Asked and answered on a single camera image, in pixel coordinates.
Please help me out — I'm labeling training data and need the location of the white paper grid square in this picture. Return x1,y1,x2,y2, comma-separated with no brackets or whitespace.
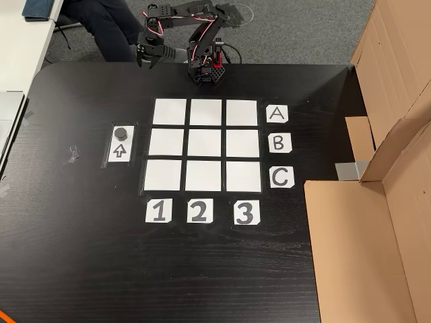
187,129,222,157
185,160,222,192
143,159,183,192
226,161,263,193
148,129,185,156
226,100,259,127
226,129,261,158
153,98,187,125
189,98,223,126

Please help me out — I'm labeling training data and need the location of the person's leg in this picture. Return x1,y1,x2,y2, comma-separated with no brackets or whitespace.
62,0,188,64

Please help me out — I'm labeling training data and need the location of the red and black clamp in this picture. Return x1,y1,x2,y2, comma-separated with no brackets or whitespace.
211,38,226,68

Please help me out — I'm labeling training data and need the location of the dark floor tape patch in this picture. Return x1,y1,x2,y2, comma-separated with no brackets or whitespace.
228,3,253,27

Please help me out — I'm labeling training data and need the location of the white arrow paper sheet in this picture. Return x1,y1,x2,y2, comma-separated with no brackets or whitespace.
107,125,135,164

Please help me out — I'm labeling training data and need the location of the blue fabric case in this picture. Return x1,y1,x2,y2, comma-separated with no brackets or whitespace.
22,0,65,23

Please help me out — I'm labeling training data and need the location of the white desk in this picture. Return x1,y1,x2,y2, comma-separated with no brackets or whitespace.
0,0,65,94

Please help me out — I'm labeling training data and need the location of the crumpled clear tape piece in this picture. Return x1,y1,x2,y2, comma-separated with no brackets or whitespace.
62,145,80,166

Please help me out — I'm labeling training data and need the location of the paper sheet letter A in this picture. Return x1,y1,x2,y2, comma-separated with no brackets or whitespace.
266,104,289,124

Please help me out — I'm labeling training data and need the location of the paper sheet number 2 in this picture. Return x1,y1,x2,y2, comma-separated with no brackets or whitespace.
187,198,213,223

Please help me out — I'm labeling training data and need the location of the paper sheet letter B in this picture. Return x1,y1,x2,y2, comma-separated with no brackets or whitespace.
268,133,292,154

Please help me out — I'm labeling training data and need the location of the paper sheet number 1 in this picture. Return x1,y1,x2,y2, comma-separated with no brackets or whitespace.
145,198,173,223

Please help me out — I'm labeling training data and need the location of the paper sheet number 3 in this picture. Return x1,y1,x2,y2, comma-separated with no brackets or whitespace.
234,200,261,226

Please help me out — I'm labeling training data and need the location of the paper sheet letter C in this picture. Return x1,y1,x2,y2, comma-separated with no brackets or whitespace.
269,167,295,189

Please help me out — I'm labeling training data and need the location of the grey tape strip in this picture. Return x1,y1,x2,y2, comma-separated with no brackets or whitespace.
335,160,370,182

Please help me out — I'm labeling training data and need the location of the large brown cardboard sheet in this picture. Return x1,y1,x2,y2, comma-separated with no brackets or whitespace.
304,0,431,323

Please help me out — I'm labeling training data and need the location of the black power cable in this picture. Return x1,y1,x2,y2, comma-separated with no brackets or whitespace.
222,42,242,65

